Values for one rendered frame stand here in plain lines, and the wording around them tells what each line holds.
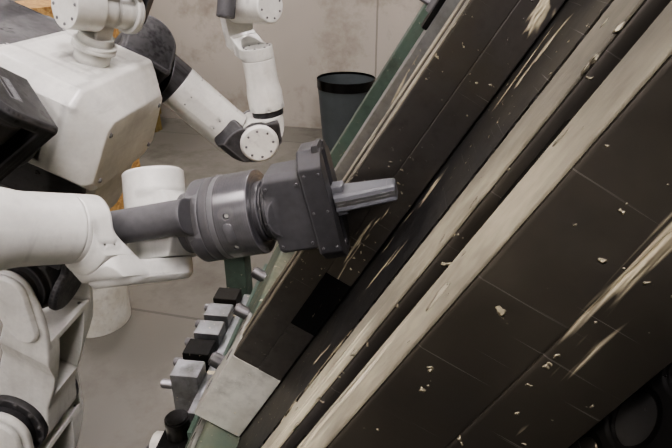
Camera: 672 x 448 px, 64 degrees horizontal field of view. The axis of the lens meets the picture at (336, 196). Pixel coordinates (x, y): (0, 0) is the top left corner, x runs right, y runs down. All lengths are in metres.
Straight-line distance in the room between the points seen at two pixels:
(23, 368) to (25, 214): 0.76
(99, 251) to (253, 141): 0.62
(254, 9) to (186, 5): 4.15
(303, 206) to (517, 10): 0.26
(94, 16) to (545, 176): 0.74
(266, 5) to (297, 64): 3.83
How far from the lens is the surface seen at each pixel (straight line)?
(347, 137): 1.34
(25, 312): 1.09
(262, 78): 1.10
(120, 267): 0.54
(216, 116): 1.11
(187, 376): 1.10
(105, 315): 2.51
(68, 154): 0.83
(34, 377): 1.24
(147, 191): 0.59
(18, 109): 0.72
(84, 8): 0.84
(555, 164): 0.17
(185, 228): 0.54
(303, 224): 0.53
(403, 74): 1.05
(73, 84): 0.82
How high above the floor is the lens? 1.49
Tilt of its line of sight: 25 degrees down
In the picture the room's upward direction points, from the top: straight up
